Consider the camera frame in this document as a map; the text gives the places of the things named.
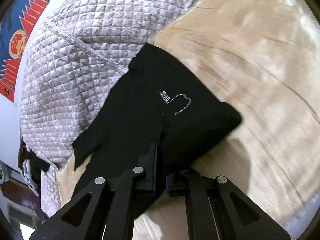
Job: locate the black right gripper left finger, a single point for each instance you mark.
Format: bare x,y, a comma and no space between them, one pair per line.
104,209

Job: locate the red blue wall poster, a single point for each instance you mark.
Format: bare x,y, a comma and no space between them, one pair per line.
16,27

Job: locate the golden satin bed sheet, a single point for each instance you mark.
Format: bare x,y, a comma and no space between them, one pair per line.
262,57

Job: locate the black pants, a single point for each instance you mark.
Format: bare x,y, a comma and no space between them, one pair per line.
158,101

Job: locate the quilted beige white comforter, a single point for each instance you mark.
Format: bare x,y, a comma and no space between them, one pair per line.
76,55

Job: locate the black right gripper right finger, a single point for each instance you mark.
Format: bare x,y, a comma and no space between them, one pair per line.
217,209

